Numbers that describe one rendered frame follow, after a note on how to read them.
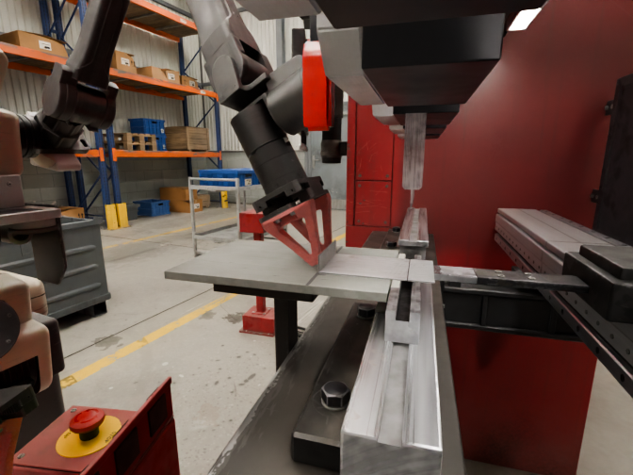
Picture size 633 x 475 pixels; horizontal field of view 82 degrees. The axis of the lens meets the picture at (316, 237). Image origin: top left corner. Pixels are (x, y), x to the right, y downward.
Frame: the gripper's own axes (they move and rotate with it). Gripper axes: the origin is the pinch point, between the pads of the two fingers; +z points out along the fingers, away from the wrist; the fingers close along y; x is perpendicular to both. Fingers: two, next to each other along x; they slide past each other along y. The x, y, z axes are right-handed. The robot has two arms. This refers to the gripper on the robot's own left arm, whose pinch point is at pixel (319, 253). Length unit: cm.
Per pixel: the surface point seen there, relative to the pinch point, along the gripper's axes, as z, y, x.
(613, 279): 12.9, -5.1, -26.6
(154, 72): -367, 546, 334
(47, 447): 6.5, -15.6, 38.1
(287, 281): 0.6, -8.0, 1.8
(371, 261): 3.9, 1.6, -5.2
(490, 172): 8, 86, -32
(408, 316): 7.5, -11.4, -9.2
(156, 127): -299, 575, 404
